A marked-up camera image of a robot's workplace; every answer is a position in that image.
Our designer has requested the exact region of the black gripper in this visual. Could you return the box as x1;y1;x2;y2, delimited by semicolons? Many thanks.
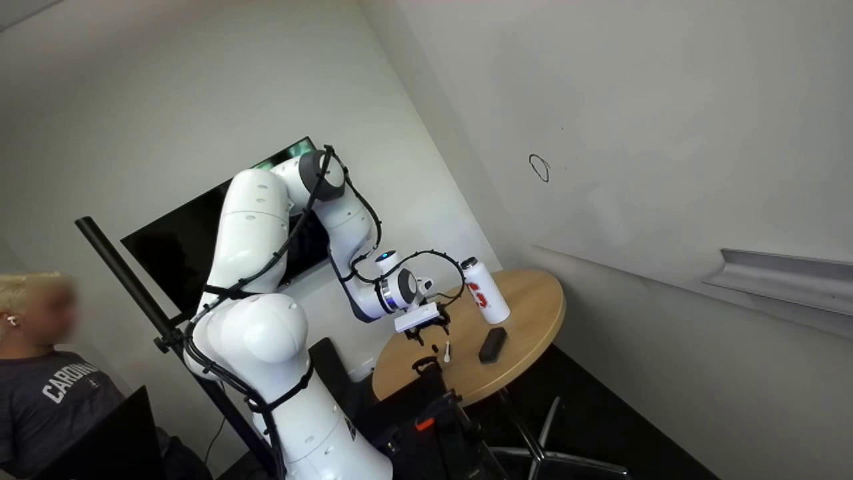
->
410;311;454;351

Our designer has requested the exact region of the silver whiteboard marker tray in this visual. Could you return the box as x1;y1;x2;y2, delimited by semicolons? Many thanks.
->
705;247;853;320

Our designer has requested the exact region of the black whiteboard eraser block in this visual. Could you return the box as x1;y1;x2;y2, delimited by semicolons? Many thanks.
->
477;324;509;364

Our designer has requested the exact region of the white bottle with red print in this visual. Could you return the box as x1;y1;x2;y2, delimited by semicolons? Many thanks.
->
458;254;514;328

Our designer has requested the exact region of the black backpack with orange patch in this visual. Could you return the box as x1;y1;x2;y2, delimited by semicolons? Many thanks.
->
382;354;501;480

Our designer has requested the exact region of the black slanted pole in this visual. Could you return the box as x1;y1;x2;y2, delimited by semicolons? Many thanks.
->
76;214;281;480

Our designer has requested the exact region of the black flat panel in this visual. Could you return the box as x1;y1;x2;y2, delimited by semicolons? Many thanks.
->
33;384;168;480

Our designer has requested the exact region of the person in grey shirt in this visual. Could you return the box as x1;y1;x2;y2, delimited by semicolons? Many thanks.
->
0;270;130;480

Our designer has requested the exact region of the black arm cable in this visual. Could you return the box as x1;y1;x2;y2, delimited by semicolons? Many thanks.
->
265;143;473;308

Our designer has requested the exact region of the black wall monitor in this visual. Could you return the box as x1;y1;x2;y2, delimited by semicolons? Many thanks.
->
120;134;337;315

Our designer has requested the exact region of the white wall whiteboard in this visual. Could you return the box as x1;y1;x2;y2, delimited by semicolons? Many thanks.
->
402;0;853;343

